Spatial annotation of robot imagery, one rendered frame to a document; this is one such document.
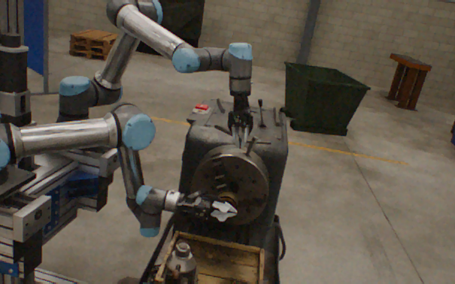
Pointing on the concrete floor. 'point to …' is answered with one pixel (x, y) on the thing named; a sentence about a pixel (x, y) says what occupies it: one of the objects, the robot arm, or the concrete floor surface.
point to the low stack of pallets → (92, 43)
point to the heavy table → (407, 81)
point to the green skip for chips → (320, 98)
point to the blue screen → (37, 40)
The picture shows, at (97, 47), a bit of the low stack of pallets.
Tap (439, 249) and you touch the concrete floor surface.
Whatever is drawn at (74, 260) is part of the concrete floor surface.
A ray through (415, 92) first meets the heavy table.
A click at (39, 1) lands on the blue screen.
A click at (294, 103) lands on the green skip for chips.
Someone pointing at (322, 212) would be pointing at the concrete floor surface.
